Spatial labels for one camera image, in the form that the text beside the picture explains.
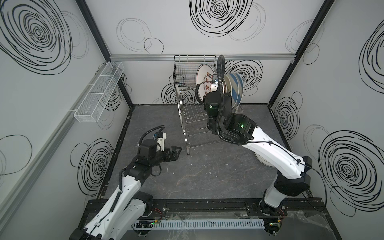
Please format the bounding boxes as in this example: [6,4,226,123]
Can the cream floral plate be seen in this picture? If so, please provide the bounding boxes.
[224,75,233,99]

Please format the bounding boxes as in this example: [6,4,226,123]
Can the white plate red characters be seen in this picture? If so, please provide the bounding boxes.
[196,64,215,98]

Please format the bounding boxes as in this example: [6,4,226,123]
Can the white plate green emblem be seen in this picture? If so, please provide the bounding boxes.
[255,153,274,168]

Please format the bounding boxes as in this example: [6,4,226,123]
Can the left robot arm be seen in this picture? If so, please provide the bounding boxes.
[70,125,182,240]

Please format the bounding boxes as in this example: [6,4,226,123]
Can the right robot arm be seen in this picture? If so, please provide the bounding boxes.
[199,55,313,216]

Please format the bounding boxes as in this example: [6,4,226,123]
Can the steel two-tier dish rack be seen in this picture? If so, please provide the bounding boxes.
[174,83,221,155]

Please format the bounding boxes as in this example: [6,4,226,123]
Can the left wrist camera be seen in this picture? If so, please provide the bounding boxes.
[154,132,167,152]

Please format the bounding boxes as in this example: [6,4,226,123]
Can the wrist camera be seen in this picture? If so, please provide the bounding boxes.
[209,78,219,92]
[154,132,167,152]

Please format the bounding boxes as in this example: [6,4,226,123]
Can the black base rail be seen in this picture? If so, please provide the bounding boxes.
[83,197,326,218]

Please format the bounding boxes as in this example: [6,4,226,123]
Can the white slotted cable duct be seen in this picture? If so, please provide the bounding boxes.
[133,219,265,231]

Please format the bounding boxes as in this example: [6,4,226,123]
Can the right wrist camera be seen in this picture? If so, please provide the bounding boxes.
[209,78,219,92]

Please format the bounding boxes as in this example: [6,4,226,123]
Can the dark wire mesh basket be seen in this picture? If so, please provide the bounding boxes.
[173,55,217,88]

